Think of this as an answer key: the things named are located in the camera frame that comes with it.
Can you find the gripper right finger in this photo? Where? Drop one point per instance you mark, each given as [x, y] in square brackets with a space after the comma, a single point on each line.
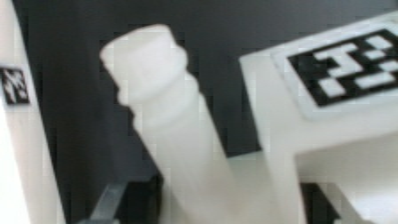
[320, 211]

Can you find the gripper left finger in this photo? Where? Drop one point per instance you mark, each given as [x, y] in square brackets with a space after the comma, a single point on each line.
[128, 205]

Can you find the white chair leg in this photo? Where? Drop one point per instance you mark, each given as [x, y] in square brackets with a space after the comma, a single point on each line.
[28, 192]

